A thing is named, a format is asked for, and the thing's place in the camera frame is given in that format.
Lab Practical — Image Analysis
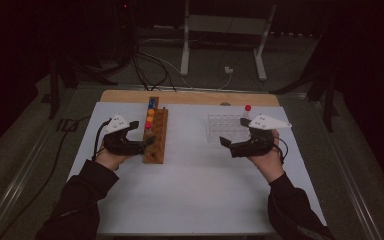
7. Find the black floor cable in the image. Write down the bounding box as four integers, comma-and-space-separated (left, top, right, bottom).
0, 114, 91, 240

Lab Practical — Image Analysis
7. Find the person's right hand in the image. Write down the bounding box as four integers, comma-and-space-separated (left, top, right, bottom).
246, 129, 285, 184

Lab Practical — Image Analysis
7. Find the right hand-held gripper black cable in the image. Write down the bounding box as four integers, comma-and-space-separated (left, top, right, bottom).
273, 136, 289, 164

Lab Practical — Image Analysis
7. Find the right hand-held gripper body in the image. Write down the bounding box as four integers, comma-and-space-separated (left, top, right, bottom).
229, 114, 293, 158

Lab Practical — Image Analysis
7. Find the left hand-held gripper black cable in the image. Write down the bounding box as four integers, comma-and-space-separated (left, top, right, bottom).
92, 119, 111, 161

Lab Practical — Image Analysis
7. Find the black floor socket plate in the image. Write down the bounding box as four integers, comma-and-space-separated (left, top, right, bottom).
57, 118, 79, 132

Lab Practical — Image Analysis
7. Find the clear plastic test tube rack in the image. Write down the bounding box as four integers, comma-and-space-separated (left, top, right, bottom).
206, 113, 252, 143

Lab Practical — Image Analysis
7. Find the metal floor rail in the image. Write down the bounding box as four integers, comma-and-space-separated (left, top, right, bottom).
313, 99, 384, 240
0, 126, 53, 240

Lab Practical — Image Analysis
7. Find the hand-held gripper black cable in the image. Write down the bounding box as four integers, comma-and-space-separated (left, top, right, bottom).
273, 136, 289, 164
92, 119, 111, 161

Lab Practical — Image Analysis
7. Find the white metal stand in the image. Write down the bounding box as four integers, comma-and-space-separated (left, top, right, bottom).
179, 0, 278, 82

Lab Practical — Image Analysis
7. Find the person's left hand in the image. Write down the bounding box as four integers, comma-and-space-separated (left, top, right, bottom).
94, 146, 131, 172

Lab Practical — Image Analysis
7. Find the white table mat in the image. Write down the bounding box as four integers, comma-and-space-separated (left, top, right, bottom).
68, 101, 328, 234

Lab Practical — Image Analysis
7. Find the bundle of black cables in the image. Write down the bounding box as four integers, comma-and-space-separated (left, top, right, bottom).
126, 33, 178, 92

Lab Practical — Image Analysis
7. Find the black metal stand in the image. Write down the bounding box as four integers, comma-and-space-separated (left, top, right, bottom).
48, 56, 119, 120
269, 33, 340, 133

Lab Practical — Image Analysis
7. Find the wooden test tube rack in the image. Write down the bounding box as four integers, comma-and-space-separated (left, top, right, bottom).
140, 96, 169, 165

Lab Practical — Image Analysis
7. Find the wooden board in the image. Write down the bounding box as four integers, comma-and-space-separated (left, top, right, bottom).
99, 89, 280, 108

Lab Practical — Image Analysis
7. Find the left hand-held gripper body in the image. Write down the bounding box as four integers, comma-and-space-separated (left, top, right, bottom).
103, 114, 148, 157

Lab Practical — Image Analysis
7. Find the white cable with plug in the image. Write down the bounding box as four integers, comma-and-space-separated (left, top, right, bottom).
139, 49, 235, 91

